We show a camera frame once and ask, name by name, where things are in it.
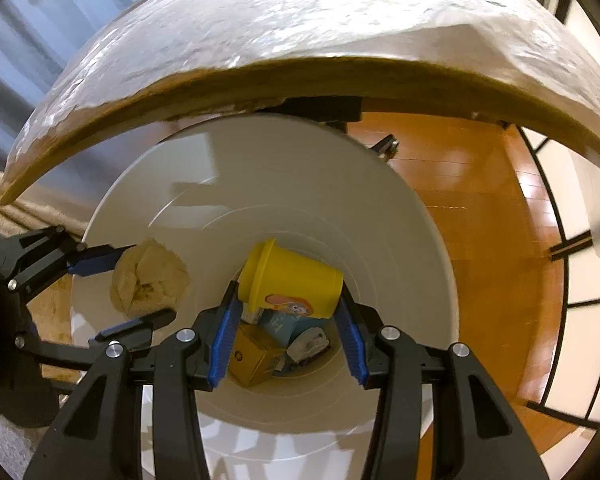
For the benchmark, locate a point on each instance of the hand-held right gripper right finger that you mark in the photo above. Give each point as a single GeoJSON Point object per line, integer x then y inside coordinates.
{"type": "Point", "coordinates": [352, 345]}

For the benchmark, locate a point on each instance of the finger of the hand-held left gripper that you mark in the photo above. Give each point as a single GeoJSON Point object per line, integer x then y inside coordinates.
{"type": "Point", "coordinates": [130, 325]}
{"type": "Point", "coordinates": [97, 260]}

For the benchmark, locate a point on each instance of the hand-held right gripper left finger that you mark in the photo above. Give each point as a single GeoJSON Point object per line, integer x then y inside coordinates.
{"type": "Point", "coordinates": [224, 345]}

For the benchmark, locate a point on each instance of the brown paper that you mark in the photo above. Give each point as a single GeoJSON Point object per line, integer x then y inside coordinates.
{"type": "Point", "coordinates": [150, 276]}

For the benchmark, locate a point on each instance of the yellow plastic cup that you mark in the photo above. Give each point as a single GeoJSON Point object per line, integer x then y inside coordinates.
{"type": "Point", "coordinates": [290, 275]}

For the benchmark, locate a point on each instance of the white plastic bin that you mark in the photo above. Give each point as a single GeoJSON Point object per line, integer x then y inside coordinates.
{"type": "Point", "coordinates": [290, 185]}

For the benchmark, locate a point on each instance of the yellow-brown carton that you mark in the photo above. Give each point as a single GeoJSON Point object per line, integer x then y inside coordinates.
{"type": "Point", "coordinates": [252, 356]}

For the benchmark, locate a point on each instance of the crumpled white wrapper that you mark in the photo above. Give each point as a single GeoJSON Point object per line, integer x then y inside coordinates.
{"type": "Point", "coordinates": [307, 345]}

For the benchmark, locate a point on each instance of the grey fluffy rug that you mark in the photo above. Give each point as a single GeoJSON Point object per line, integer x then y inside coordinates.
{"type": "Point", "coordinates": [0, 447]}

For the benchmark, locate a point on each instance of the teal packet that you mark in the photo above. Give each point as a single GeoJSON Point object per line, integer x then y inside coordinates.
{"type": "Point", "coordinates": [280, 327]}

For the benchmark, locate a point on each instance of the blue-grey curtain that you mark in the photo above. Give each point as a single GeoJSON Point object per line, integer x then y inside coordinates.
{"type": "Point", "coordinates": [10, 85]}

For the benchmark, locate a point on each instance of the black metal clamp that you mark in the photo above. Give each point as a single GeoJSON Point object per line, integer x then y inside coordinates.
{"type": "Point", "coordinates": [386, 146]}

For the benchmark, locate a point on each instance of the black-framed paper sliding door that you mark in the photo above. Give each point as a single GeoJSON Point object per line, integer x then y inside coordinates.
{"type": "Point", "coordinates": [585, 350]}

